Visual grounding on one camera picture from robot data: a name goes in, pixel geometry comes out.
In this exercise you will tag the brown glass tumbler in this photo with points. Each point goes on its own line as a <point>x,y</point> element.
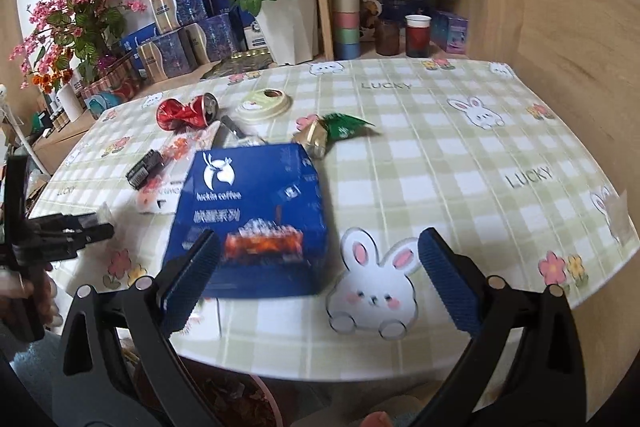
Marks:
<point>387,38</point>

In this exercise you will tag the black plastic spoon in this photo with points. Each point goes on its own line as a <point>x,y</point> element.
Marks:
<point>231,124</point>

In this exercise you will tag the small purple box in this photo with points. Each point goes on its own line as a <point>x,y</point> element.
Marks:
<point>450,32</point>

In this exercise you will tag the stack of coloured paper cups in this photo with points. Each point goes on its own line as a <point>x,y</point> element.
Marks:
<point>346,7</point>

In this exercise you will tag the blue coffee box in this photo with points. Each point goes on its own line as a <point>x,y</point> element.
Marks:
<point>250,187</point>

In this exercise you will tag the pink trash bin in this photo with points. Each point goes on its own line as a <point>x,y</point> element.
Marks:
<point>262,399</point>

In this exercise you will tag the person's left hand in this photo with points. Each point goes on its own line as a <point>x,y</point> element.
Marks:
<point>51,302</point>

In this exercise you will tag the green checked rabbit tablecloth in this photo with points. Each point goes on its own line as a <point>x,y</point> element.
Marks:
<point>450,207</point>

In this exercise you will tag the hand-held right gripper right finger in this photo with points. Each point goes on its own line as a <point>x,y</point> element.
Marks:
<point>450,277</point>

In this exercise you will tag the plain blue carton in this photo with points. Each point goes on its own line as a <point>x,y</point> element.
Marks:
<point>222,4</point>

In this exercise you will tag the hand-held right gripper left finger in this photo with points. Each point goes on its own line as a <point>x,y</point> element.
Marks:
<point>192,277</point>

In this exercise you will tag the gold foil wrapper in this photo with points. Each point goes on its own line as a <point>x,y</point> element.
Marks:
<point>312,137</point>

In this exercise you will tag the white and blue small box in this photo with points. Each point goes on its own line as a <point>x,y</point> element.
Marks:
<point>255,34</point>

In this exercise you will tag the small black packet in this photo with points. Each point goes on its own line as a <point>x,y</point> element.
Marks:
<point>145,167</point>

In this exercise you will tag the blue and gold gift box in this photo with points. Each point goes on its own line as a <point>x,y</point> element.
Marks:
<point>220,34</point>
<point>187,2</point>
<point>172,54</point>

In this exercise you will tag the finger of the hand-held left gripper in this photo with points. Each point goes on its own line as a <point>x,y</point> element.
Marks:
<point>75,221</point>
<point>95,234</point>

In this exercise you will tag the white printed packet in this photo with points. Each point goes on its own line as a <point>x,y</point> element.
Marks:
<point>155,197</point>

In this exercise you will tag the orange flowers in white vase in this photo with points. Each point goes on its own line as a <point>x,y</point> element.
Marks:
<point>69,102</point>

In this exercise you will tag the crushed red can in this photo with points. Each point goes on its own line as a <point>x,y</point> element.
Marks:
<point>182,112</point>

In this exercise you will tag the flat blue carton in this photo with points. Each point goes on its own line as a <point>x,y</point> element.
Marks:
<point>137,38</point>

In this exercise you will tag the beige cup lid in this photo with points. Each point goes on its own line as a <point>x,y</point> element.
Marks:
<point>260,107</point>

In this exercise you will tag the cup of dark red drink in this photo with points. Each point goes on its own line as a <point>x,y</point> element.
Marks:
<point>417,38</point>

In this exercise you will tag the white snack packet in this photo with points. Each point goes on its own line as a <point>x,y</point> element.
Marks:
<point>185,147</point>

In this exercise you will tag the dark green box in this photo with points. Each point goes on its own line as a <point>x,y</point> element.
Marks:
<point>41,121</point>

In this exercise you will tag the row of small brown bottles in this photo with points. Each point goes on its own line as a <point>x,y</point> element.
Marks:
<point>57,119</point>

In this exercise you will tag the striped planter basket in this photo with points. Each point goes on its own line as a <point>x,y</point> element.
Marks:
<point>112,74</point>

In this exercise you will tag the green snack wrapper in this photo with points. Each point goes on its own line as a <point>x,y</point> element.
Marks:
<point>345,125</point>

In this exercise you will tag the teal patterned dish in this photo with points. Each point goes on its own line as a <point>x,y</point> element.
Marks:
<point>102,102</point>

